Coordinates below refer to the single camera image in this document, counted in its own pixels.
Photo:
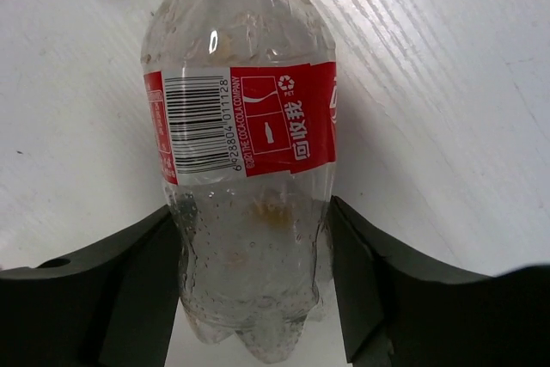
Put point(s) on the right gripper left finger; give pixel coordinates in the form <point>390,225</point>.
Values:
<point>111,303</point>

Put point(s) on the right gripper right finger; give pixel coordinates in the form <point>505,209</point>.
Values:
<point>400,307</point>

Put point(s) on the clear cola bottle red label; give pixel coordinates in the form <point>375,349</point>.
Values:
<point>243,97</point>

